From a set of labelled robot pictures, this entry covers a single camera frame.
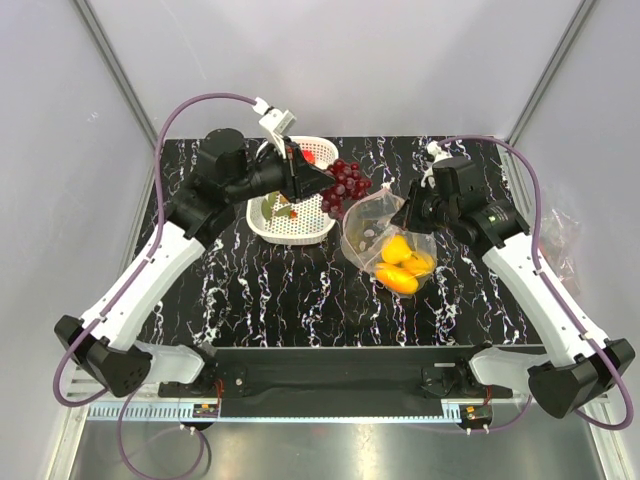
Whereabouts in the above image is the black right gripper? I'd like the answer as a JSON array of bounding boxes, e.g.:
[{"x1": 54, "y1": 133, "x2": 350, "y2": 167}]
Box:
[{"x1": 391, "y1": 178, "x2": 457, "y2": 235}]

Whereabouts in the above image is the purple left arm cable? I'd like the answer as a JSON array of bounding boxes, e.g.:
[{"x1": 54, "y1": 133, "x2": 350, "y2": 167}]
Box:
[{"x1": 53, "y1": 92, "x2": 266, "y2": 479}]

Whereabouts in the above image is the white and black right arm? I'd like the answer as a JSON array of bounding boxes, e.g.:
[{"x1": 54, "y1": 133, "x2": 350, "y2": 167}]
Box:
[{"x1": 391, "y1": 157, "x2": 635, "y2": 419}]

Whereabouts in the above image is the aluminium frame rail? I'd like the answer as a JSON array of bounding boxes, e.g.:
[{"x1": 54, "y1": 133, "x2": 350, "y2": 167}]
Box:
[{"x1": 60, "y1": 366, "x2": 166, "y2": 402}]

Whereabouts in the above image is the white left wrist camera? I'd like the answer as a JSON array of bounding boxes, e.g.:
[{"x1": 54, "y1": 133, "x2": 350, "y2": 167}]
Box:
[{"x1": 253, "y1": 97, "x2": 297, "y2": 156}]

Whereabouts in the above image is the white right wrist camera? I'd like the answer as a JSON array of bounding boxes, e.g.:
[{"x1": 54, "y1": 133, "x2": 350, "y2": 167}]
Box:
[{"x1": 420, "y1": 141, "x2": 452, "y2": 187}]

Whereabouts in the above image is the dark red grape bunch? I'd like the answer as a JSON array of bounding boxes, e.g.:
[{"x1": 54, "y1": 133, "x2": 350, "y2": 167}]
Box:
[{"x1": 321, "y1": 159, "x2": 372, "y2": 220}]

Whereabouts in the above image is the clear pink-dotted zip bag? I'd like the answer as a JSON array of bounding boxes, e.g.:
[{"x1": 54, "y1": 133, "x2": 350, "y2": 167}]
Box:
[{"x1": 341, "y1": 188, "x2": 437, "y2": 297}]

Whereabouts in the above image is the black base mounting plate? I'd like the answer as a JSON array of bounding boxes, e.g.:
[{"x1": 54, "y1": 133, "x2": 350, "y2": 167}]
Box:
[{"x1": 158, "y1": 346, "x2": 511, "y2": 422}]

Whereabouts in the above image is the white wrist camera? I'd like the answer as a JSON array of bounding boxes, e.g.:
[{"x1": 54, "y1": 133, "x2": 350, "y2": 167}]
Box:
[
  {"x1": 253, "y1": 97, "x2": 297, "y2": 156},
  {"x1": 420, "y1": 141, "x2": 452, "y2": 187}
]

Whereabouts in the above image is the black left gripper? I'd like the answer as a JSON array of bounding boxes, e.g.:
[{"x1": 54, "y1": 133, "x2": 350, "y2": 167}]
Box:
[{"x1": 226, "y1": 136, "x2": 336, "y2": 204}]

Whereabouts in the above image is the pile of spare plastic bags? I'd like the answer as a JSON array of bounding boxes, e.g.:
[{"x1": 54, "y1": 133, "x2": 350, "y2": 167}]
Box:
[{"x1": 539, "y1": 208, "x2": 581, "y2": 297}]

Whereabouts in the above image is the yellow lemon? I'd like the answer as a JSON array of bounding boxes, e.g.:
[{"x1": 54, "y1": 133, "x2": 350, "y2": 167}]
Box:
[
  {"x1": 402, "y1": 251, "x2": 436, "y2": 278},
  {"x1": 381, "y1": 235, "x2": 413, "y2": 265}
]

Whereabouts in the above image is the white perforated plastic basket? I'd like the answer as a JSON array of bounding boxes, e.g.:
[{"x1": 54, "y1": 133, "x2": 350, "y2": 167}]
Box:
[{"x1": 245, "y1": 135, "x2": 339, "y2": 246}]

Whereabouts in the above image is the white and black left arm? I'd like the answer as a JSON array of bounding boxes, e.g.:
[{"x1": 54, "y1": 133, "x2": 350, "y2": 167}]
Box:
[{"x1": 54, "y1": 129, "x2": 333, "y2": 398}]

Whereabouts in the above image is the green leaf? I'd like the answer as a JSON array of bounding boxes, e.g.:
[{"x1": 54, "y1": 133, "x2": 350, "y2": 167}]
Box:
[{"x1": 261, "y1": 192, "x2": 294, "y2": 222}]

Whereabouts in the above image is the orange mango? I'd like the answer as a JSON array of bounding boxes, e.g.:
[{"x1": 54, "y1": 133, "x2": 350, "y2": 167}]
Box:
[{"x1": 375, "y1": 268, "x2": 420, "y2": 295}]

